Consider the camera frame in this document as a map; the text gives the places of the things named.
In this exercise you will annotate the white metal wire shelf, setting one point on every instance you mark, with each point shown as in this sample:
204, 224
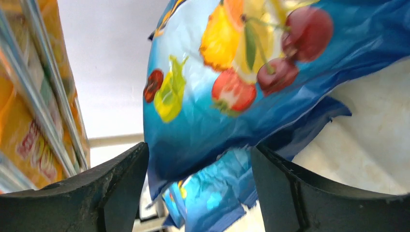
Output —
46, 184

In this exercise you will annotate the blue candy bag on shelf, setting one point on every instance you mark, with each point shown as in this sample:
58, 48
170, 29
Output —
212, 199

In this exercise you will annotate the blue candy bag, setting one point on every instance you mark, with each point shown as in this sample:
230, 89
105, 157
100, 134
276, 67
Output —
229, 73
212, 199

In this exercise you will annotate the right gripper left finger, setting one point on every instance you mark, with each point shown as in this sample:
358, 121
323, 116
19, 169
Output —
104, 198

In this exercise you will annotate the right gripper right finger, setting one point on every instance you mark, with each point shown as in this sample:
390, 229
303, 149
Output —
295, 199

